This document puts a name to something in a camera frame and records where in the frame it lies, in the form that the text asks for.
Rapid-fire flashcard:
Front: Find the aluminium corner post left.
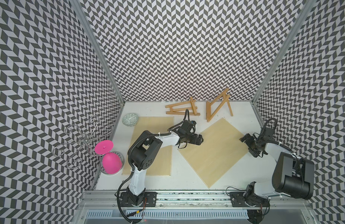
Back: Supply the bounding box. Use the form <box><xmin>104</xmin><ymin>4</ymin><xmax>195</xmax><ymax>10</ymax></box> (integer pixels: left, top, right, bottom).
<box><xmin>70</xmin><ymin>0</ymin><xmax>125</xmax><ymax>104</ymax></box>

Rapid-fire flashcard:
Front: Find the plywood board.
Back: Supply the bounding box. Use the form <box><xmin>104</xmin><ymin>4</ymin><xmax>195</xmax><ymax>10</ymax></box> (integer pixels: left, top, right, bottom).
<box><xmin>179</xmin><ymin>118</ymin><xmax>248</xmax><ymax>188</ymax></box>
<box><xmin>121</xmin><ymin>116</ymin><xmax>174</xmax><ymax>176</ymax></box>

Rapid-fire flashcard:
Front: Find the wooden easel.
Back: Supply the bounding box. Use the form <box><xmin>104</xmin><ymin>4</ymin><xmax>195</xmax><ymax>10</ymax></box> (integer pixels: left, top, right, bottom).
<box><xmin>165</xmin><ymin>97</ymin><xmax>200</xmax><ymax>116</ymax></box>
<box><xmin>206</xmin><ymin>88</ymin><xmax>234</xmax><ymax>122</ymax></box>

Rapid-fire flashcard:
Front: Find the silver wire rack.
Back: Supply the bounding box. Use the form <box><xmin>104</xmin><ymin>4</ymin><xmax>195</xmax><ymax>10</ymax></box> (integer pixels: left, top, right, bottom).
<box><xmin>52</xmin><ymin>116</ymin><xmax>112</xmax><ymax>170</ymax></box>

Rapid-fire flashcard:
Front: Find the aluminium corner post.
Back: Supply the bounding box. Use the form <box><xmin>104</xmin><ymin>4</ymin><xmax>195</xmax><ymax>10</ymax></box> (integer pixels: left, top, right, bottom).
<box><xmin>70</xmin><ymin>0</ymin><xmax>125</xmax><ymax>104</ymax></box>
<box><xmin>251</xmin><ymin>0</ymin><xmax>316</xmax><ymax>104</ymax></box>

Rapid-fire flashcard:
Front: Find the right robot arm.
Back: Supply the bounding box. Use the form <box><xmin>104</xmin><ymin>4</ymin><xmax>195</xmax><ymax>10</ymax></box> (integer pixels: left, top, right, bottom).
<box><xmin>240</xmin><ymin>128</ymin><xmax>315</xmax><ymax>207</ymax></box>

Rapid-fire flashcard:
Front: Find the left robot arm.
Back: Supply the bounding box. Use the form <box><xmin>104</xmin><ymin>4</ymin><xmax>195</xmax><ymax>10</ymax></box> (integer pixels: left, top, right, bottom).
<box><xmin>124</xmin><ymin>120</ymin><xmax>203</xmax><ymax>206</ymax></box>

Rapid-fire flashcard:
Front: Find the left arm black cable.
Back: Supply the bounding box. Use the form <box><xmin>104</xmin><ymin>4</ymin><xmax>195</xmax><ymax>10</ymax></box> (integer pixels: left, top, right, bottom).
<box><xmin>116</xmin><ymin>109</ymin><xmax>190</xmax><ymax>224</ymax></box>

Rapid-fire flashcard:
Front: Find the aluminium corner post right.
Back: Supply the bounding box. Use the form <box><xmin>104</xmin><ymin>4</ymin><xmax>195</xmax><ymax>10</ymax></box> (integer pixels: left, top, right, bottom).
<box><xmin>251</xmin><ymin>0</ymin><xmax>316</xmax><ymax>104</ymax></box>

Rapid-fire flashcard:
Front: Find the green patterned ceramic bowl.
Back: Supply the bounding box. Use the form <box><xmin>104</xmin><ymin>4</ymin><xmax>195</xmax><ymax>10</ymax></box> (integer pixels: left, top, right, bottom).
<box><xmin>122</xmin><ymin>113</ymin><xmax>139</xmax><ymax>127</ymax></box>

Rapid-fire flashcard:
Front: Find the flat wooden easel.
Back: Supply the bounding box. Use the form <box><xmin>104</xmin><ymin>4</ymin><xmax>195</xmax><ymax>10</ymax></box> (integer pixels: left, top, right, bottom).
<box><xmin>165</xmin><ymin>97</ymin><xmax>200</xmax><ymax>116</ymax></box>

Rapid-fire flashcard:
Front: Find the pink egg-shaped container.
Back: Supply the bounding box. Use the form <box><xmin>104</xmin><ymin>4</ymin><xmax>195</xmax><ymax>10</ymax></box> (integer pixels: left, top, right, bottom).
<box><xmin>94</xmin><ymin>140</ymin><xmax>123</xmax><ymax>175</ymax></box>

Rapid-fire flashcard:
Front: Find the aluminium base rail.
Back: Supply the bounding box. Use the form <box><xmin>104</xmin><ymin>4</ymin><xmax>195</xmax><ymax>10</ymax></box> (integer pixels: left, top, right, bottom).
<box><xmin>72</xmin><ymin>188</ymin><xmax>318</xmax><ymax>224</ymax></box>

